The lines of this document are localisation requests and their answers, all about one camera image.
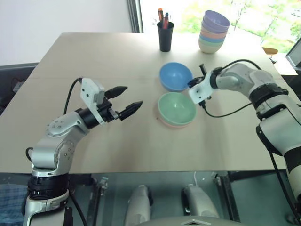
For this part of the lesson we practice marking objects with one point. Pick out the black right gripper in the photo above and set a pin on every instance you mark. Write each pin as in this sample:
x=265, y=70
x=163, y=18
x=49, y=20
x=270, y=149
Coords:
x=197, y=81

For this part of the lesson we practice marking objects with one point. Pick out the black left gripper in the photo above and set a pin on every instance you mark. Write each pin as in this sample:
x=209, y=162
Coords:
x=107, y=113

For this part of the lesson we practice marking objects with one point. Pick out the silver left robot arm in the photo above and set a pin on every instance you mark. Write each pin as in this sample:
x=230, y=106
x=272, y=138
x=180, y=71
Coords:
x=58, y=124

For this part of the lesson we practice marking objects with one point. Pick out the cream stacked bowl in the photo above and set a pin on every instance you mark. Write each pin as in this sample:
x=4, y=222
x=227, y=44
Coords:
x=209, y=48

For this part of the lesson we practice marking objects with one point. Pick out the light green stacked bowl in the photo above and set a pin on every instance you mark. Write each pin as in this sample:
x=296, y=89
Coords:
x=208, y=43

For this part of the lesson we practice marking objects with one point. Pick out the light blue stacked bowl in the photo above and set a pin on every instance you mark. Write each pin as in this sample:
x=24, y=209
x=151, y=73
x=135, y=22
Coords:
x=208, y=39

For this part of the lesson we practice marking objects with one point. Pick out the salmon stacked bowl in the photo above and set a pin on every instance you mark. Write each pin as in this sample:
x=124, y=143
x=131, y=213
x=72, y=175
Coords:
x=208, y=35

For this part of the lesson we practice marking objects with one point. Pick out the purple stacked bowl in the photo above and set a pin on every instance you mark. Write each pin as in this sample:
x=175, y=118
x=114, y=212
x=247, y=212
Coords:
x=206, y=29
x=216, y=18

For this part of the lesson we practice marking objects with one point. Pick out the pink bowl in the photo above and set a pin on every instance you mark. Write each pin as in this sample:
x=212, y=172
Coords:
x=174, y=126

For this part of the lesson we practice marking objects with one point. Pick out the black pen cup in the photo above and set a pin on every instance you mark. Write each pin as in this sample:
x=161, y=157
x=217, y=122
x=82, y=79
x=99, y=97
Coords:
x=165, y=37

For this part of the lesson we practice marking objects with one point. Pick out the red pen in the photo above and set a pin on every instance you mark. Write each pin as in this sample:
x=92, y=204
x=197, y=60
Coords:
x=165, y=24

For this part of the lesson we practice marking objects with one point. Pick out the blue pen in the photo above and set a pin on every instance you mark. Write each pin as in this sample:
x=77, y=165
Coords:
x=167, y=17

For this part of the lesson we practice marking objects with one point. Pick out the small cardboard box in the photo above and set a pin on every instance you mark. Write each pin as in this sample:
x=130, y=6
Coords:
x=270, y=51

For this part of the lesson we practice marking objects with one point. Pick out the black monitor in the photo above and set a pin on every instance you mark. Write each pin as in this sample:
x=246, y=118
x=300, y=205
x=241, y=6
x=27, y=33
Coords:
x=295, y=56

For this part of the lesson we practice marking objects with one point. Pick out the grey metal table leg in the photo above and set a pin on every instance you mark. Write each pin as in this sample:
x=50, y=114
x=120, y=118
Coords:
x=229, y=200
x=96, y=200

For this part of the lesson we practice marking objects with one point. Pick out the silver left robot leg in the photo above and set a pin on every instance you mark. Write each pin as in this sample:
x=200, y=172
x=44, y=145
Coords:
x=138, y=204

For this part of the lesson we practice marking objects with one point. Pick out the silver robot leg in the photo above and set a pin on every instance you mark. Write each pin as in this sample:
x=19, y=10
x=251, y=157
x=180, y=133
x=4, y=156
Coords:
x=138, y=204
x=200, y=202

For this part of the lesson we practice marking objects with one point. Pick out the dark grey side table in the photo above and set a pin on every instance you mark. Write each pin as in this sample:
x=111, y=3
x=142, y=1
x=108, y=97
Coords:
x=14, y=70

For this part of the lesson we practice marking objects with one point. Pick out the silver right robot leg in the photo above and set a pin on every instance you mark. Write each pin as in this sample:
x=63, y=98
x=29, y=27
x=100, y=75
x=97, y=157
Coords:
x=200, y=202

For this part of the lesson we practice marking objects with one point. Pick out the dark rounded torso cover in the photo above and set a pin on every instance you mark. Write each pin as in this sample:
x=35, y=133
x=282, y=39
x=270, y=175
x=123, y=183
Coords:
x=188, y=222

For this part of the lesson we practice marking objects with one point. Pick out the blue checked cloth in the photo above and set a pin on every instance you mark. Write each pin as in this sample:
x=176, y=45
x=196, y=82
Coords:
x=10, y=202

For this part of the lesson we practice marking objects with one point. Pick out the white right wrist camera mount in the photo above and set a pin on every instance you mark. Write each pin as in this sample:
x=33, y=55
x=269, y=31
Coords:
x=200, y=92

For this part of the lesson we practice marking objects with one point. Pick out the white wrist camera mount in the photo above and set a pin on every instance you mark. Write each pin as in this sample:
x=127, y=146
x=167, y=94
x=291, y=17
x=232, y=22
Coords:
x=200, y=92
x=90, y=90

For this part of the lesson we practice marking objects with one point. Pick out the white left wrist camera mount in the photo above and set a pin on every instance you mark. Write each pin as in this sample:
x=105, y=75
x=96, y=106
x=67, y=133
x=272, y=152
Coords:
x=90, y=90

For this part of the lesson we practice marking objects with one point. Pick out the dark window frame post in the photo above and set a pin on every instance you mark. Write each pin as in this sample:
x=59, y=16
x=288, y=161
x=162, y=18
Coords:
x=136, y=16

